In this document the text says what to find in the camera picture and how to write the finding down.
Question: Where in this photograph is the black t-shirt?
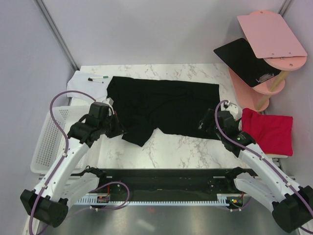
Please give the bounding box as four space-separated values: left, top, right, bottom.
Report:
107 76 220 147

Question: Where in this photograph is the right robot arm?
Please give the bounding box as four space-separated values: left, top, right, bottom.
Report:
198 109 313 233

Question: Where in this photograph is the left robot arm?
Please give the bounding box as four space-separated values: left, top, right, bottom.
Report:
20 102 124 228

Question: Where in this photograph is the pink wooden shelf stand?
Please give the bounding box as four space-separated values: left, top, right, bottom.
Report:
229 11 308 112

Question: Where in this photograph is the white paper sheet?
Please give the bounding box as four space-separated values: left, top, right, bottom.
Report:
67 71 112 100

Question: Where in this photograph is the red folded t-shirt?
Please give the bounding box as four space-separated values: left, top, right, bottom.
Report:
242 108 293 156

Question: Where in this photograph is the green capped marker pen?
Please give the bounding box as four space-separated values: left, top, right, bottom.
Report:
88 76 108 81

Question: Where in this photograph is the white folded t-shirt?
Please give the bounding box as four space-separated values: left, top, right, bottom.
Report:
266 154 288 159

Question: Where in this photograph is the white plastic basket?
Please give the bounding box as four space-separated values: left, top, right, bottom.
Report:
30 106 89 175

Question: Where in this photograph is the black clipboard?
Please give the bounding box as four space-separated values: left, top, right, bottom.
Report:
213 38 281 88

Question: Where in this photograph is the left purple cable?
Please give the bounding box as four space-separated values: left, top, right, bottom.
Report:
28 90 130 235

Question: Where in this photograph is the purple cable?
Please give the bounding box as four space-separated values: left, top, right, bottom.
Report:
28 90 130 235
215 99 313 233

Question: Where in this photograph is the white slotted cable duct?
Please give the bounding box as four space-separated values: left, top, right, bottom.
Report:
75 194 238 206

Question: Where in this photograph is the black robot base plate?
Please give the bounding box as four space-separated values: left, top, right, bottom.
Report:
80 166 255 202

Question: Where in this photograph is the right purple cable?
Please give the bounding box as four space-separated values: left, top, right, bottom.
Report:
215 99 313 233

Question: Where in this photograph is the aluminium frame post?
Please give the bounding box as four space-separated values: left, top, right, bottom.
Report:
34 0 79 71

